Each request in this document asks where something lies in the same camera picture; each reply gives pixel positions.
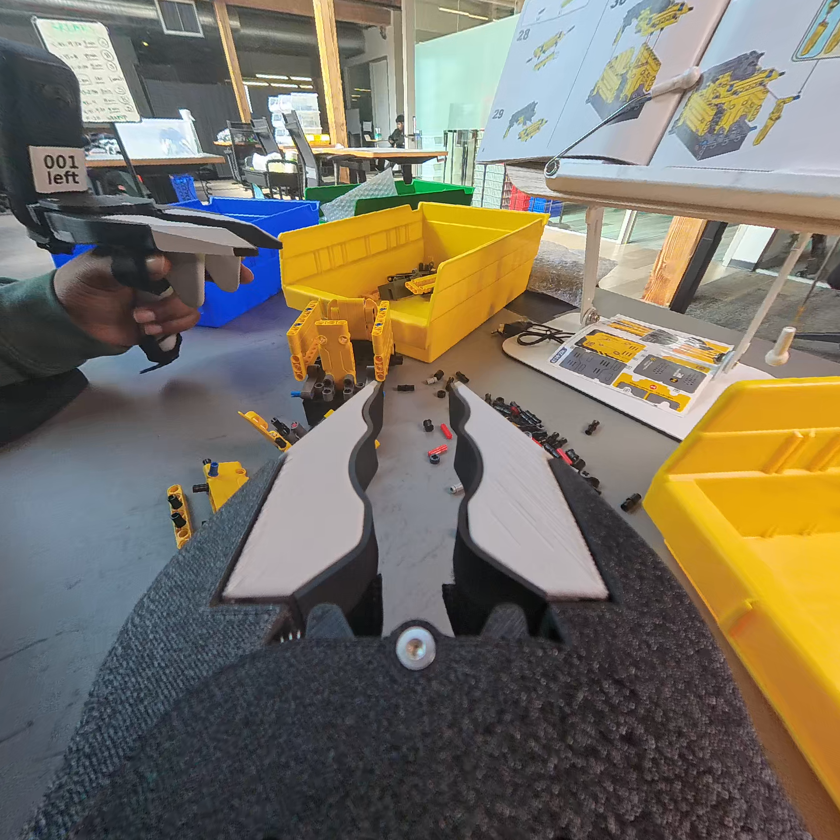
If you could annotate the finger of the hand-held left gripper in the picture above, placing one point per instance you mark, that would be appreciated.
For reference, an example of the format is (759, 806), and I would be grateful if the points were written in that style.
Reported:
(190, 239)
(223, 223)

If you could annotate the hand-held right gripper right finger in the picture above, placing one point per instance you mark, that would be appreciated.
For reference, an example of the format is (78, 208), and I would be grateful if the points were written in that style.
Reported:
(531, 518)

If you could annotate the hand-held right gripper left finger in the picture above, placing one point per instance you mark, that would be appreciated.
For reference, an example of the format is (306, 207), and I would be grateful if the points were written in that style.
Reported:
(302, 518)

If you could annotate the yellow lego panel with pins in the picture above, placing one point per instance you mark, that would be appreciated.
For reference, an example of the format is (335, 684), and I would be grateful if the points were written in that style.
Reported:
(226, 479)

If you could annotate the pile of small lego pins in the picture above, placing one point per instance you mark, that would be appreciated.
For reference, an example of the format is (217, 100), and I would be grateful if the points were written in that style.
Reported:
(525, 420)

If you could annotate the lego axle and gear assembly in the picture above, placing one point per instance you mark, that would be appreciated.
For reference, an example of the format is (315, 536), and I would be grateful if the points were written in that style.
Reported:
(262, 426)

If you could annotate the yellow lego beam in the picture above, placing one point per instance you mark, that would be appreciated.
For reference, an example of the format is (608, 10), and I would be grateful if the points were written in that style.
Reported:
(177, 518)

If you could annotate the yellow lego robot body model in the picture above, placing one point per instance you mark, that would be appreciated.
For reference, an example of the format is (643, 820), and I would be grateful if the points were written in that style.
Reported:
(334, 341)

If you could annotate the lego instruction booklet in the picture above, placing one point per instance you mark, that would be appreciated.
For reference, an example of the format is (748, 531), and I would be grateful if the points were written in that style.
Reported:
(577, 79)

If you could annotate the person's left forearm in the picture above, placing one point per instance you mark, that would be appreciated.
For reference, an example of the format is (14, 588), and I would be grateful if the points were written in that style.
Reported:
(33, 328)

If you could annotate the person's left hand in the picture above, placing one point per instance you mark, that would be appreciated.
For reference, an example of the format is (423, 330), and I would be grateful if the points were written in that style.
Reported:
(98, 302)

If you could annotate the blue plastic bin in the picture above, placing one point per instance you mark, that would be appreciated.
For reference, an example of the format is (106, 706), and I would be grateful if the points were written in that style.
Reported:
(275, 216)

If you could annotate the white printed board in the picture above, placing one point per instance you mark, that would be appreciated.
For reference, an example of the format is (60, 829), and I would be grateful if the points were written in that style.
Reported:
(85, 65)

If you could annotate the black office chair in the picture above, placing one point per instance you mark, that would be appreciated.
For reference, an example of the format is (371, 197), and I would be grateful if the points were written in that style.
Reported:
(302, 148)
(253, 154)

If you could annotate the bubble wrap sheet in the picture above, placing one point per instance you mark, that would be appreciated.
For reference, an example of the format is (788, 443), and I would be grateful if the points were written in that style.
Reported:
(361, 197)
(571, 269)

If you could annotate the wooden pillar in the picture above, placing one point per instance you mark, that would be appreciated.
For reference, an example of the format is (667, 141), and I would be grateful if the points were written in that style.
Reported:
(330, 72)
(676, 262)
(233, 59)

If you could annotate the wooden office desk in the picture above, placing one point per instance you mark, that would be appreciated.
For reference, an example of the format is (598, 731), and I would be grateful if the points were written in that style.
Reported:
(380, 155)

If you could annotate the sticker sheet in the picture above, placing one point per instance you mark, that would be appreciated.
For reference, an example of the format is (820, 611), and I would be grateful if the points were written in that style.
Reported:
(643, 367)

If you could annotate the green plastic bin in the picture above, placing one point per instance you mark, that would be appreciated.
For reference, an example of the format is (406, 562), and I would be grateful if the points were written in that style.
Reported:
(433, 193)

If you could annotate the yellow plastic bin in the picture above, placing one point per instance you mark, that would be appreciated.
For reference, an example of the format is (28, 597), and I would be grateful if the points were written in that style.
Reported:
(485, 256)
(774, 525)

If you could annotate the stack of coloured plastic crates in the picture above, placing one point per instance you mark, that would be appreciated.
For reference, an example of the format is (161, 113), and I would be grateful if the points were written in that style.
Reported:
(518, 190)

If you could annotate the yellow perforated lego frame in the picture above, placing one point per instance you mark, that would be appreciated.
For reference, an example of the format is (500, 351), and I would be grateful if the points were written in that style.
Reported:
(421, 283)

